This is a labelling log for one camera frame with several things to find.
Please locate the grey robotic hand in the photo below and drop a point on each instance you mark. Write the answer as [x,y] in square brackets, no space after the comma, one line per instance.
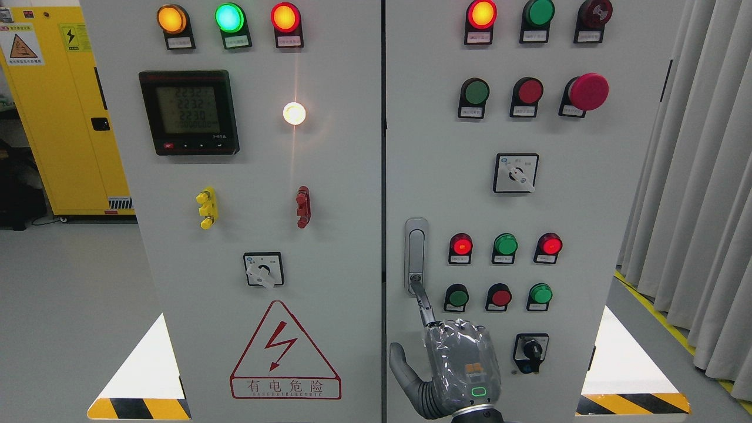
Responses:
[465,370]

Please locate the silver door handle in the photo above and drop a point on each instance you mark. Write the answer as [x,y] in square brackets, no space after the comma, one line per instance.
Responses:
[414,253]

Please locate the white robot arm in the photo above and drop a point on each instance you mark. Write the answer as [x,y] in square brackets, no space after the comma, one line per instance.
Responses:
[484,413]

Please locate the right cabinet door panel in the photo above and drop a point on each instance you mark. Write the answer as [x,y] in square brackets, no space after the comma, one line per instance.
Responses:
[442,168]

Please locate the cabinet door panel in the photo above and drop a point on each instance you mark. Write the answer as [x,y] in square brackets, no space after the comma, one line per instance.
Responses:
[442,168]
[332,267]

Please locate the left cabinet door panel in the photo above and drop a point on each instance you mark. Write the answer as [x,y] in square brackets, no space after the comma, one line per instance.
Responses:
[332,267]

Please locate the green push button lower left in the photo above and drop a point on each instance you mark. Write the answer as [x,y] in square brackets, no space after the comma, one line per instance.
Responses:
[456,298]

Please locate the red push button lower middle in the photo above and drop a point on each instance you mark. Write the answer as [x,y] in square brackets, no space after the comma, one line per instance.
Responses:
[498,297]

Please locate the green push button lower right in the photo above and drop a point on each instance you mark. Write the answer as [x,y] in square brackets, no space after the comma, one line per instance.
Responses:
[539,297]

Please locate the red lit indicator left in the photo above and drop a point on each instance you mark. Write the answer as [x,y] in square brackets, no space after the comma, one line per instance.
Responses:
[460,249]

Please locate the red lit indicator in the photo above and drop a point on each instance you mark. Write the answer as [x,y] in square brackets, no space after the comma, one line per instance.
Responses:
[460,249]
[547,249]

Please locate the green indicator middle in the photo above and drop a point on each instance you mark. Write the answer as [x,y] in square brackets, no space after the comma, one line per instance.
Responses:
[504,249]

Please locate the red lit indicator right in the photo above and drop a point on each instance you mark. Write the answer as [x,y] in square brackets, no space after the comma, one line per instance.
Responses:
[547,249]

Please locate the red high voltage warning sign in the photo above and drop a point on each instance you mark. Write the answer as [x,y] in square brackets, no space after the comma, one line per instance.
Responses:
[282,362]

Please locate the grey curtain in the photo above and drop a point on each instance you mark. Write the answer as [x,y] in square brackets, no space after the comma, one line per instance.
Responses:
[688,242]

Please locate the green push button upper row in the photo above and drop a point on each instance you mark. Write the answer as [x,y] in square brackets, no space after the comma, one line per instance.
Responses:
[473,96]

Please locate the red push button upper row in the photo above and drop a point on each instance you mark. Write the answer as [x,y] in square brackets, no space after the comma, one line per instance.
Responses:
[525,96]

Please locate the red emergency stop button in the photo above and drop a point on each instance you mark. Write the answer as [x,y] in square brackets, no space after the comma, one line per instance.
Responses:
[583,94]

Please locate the white lit indicator light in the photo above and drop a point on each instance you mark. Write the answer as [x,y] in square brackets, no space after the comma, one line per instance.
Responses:
[294,113]

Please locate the red indicator light top right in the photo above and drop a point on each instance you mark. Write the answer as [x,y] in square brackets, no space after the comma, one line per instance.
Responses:
[480,18]

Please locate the red indicator light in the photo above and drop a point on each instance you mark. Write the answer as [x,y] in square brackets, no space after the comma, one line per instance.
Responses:
[288,26]
[480,18]

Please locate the green indicator light top right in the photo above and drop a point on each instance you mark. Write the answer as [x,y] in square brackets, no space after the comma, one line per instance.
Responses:
[535,21]

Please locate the green indicator light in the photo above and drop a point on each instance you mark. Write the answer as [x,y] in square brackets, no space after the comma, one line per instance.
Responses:
[232,23]
[535,21]

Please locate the black digital power meter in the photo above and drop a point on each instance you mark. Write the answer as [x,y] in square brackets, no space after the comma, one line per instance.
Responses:
[190,112]

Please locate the dark red buzzer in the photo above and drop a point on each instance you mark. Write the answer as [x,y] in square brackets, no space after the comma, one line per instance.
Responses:
[591,20]

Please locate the red indicator light top left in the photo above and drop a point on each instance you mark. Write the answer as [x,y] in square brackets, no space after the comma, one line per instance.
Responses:
[288,26]

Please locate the green indicator light top left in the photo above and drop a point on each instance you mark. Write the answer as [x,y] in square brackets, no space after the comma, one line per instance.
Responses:
[232,23]

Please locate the orange indicator light top left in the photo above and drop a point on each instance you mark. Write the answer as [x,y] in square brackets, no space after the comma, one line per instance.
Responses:
[176,27]

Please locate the yellow safety cabinet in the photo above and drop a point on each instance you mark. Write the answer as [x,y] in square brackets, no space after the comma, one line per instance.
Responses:
[48,60]

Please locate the black bottom key switch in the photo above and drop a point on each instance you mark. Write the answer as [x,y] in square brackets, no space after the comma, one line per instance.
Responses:
[530,352]

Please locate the right door upper selector switch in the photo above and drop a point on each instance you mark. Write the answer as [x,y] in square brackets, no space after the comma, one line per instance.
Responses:
[515,173]

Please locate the door selector switch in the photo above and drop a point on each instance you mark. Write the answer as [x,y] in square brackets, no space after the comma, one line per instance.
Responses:
[515,173]
[264,269]

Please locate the left door selector switch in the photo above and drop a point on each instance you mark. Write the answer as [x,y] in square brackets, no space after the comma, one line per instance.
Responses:
[264,269]

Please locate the red terminal post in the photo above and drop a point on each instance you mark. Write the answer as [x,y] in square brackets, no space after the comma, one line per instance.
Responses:
[303,211]

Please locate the yellow terminal post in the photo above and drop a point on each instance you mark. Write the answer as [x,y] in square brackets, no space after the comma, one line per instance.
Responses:
[207,201]

